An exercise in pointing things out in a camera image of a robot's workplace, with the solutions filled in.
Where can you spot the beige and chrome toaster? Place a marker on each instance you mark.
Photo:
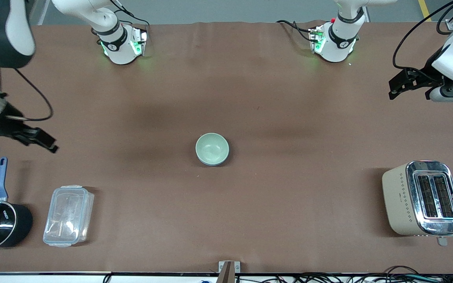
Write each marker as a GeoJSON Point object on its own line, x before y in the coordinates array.
{"type": "Point", "coordinates": [423, 200]}

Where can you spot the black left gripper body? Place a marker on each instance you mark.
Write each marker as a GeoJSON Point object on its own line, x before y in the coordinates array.
{"type": "Point", "coordinates": [433, 67]}

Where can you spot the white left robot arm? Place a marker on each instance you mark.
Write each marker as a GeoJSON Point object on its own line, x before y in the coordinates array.
{"type": "Point", "coordinates": [338, 37]}

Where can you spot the green bowl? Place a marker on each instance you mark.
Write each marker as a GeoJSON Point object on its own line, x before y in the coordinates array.
{"type": "Point", "coordinates": [212, 147]}

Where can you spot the clear plastic lidded container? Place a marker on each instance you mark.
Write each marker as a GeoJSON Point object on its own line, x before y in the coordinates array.
{"type": "Point", "coordinates": [68, 216]}

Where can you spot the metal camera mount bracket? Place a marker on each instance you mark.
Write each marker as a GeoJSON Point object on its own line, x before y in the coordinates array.
{"type": "Point", "coordinates": [228, 271]}

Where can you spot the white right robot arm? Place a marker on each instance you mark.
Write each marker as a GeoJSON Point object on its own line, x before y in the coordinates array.
{"type": "Point", "coordinates": [6, 31]}

